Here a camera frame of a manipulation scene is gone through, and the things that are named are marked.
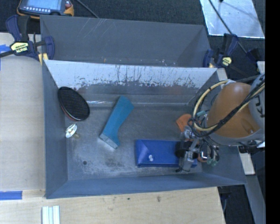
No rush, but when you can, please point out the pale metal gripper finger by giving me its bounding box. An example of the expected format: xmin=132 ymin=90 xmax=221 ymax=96
xmin=178 ymin=157 xmax=194 ymax=173

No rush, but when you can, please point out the orange plastic piece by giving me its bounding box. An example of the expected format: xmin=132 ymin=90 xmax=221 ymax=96
xmin=176 ymin=113 xmax=193 ymax=132

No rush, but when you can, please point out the blue box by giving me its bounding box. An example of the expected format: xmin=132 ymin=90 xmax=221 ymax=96
xmin=134 ymin=139 xmax=198 ymax=168

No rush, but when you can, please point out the grey metal bin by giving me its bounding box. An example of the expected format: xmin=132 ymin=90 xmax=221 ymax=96
xmin=39 ymin=14 xmax=247 ymax=199

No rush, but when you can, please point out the black oval paddle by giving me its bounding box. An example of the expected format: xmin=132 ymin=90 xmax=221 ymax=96
xmin=57 ymin=86 xmax=91 ymax=122

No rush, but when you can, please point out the pale wood board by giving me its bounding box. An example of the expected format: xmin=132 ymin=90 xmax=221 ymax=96
xmin=0 ymin=55 xmax=46 ymax=192

